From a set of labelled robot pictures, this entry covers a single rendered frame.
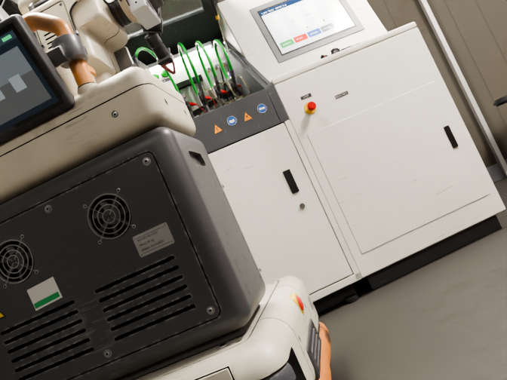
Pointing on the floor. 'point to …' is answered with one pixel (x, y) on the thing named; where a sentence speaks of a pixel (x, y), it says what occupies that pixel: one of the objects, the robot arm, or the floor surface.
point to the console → (380, 144)
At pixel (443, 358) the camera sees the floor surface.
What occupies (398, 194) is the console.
